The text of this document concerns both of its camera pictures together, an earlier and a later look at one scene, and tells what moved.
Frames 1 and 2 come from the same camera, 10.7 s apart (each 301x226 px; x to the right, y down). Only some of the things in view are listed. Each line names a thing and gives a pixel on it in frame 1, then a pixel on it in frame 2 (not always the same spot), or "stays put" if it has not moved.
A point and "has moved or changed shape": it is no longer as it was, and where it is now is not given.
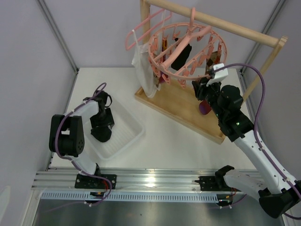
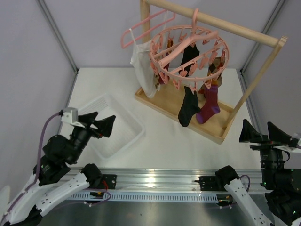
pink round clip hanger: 185,51 stays put
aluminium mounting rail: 122,179 stays put
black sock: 180,61 -> 189,53
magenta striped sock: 163,78 has moved or changed shape
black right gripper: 200,88 -> 268,144
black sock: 102,133 has moved or changed shape
